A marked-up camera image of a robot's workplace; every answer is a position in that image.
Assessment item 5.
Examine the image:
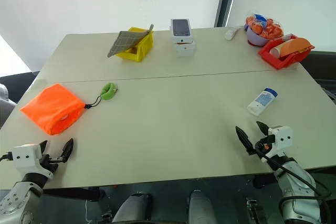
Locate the red plastic bin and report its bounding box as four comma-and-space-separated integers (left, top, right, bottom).
257, 34, 316, 70

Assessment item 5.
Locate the grey rounded cushion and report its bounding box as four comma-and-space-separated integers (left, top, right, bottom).
0, 83, 17, 128

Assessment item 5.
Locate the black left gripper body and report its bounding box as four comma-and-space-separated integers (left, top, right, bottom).
39, 153, 64, 175

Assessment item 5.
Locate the yellow plastic bin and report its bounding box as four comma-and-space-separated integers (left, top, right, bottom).
115, 26, 154, 63

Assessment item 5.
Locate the plain white box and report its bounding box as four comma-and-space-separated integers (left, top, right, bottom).
173, 40, 197, 58

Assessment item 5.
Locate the grey checked cloth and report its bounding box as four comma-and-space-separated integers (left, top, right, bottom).
106, 24, 155, 59

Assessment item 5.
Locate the black table frame bar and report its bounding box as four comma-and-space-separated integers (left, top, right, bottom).
43, 186, 106, 203

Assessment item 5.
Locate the orange drawstring pouch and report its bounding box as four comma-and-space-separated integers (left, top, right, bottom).
20, 83, 87, 136

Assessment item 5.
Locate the white tube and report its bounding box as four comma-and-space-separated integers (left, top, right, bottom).
224, 25, 245, 41

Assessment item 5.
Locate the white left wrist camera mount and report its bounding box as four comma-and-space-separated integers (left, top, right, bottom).
12, 144, 55, 180

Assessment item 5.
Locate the grey rounded shape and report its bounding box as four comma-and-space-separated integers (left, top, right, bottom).
112, 191, 153, 224
188, 189, 217, 224

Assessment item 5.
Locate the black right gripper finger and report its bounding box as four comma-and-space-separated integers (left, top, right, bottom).
235, 125, 254, 155
256, 121, 270, 138

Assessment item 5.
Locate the bag of orange balls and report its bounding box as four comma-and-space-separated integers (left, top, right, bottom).
245, 13, 285, 40

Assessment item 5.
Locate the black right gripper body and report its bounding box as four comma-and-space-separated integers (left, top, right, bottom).
248, 134, 277, 156

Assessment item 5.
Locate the black string loop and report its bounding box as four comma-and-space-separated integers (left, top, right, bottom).
84, 95, 104, 110

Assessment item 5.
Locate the black metal bracket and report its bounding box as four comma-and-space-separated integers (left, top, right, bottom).
245, 197, 269, 224

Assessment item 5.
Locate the purple bowl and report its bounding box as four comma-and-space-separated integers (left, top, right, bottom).
244, 23, 271, 47

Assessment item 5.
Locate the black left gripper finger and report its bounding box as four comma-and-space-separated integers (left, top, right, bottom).
39, 140, 51, 157
60, 137, 75, 164

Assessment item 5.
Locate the thin white cable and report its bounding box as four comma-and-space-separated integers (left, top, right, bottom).
83, 199, 93, 222

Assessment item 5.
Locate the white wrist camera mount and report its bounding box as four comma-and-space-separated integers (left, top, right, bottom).
260, 125, 293, 164
12, 144, 55, 180

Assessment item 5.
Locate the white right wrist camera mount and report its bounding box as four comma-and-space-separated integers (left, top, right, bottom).
260, 125, 293, 164

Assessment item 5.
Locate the white bottle with blue label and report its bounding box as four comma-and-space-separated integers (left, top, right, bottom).
246, 87, 278, 116

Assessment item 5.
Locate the white cylinder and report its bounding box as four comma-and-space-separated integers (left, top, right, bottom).
270, 45, 284, 58

